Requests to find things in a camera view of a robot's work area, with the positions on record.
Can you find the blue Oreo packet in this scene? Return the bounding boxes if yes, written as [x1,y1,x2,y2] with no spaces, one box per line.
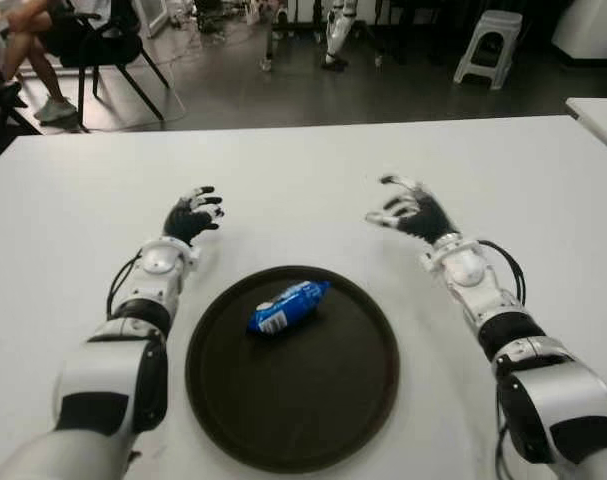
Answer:
[246,279,332,337]

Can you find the black wheeled stand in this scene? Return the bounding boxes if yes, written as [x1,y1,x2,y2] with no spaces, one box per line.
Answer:
[257,0,387,72]

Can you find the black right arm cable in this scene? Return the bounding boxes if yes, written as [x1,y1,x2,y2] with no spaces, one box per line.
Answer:
[477,239,528,480]

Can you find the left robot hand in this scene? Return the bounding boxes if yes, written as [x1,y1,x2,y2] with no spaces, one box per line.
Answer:
[163,185,225,247]

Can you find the cables on floor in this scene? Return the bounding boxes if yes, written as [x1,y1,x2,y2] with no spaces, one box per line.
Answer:
[152,7,272,69]

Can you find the white plastic stool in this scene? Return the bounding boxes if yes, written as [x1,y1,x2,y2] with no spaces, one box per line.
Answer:
[452,9,525,91]

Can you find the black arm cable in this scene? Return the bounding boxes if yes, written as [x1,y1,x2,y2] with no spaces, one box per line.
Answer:
[106,251,145,317]
[477,239,528,480]

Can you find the neighbouring white table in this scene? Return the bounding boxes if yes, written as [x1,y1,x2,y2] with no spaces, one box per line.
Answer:
[565,96,607,160]

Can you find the round dark brown tray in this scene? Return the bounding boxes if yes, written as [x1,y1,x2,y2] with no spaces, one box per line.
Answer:
[185,263,401,474]

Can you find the white cabinet with black base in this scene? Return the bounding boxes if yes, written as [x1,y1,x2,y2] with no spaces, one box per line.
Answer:
[552,0,607,66]

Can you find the seated person in shorts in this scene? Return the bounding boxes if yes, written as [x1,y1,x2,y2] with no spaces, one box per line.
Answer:
[2,0,82,126]

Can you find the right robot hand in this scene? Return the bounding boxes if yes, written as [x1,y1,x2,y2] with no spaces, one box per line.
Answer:
[365,173,460,247]

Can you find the white humanoid robot leg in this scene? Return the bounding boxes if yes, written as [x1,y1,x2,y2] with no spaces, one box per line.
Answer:
[320,0,360,71]

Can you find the black chair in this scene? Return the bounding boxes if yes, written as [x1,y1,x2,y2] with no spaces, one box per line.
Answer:
[47,0,172,133]

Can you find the white framed board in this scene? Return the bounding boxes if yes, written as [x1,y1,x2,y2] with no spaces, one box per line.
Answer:
[141,0,170,39]

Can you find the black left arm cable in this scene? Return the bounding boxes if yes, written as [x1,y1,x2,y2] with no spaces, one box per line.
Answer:
[106,251,145,317]

